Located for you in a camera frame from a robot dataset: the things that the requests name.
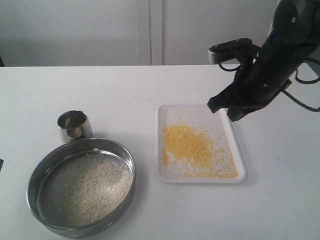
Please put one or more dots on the yellow sifted fine grains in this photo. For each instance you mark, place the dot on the yellow sifted fine grains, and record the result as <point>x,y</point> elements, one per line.
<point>190,147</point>

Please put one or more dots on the stainless steel cup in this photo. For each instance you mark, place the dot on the stainless steel cup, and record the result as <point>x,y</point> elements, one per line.
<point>73,125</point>

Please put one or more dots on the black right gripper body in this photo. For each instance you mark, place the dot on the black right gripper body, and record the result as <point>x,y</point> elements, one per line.
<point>257,83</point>

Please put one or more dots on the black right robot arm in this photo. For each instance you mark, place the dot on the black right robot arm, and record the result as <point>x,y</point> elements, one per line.
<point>294,36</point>

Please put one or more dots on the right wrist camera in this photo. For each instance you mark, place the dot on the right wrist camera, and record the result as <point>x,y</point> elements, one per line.
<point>226,51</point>

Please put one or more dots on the round steel mesh sieve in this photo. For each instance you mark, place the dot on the round steel mesh sieve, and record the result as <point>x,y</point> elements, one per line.
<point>44,189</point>

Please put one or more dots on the yellow-white powder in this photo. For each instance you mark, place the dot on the yellow-white powder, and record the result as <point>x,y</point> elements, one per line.
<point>93,185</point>

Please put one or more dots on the clear plastic tray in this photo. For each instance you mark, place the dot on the clear plastic tray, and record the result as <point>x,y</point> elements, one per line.
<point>237,150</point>

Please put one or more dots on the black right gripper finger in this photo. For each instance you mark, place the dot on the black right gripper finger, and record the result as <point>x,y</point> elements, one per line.
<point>235,113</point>
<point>225,99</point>

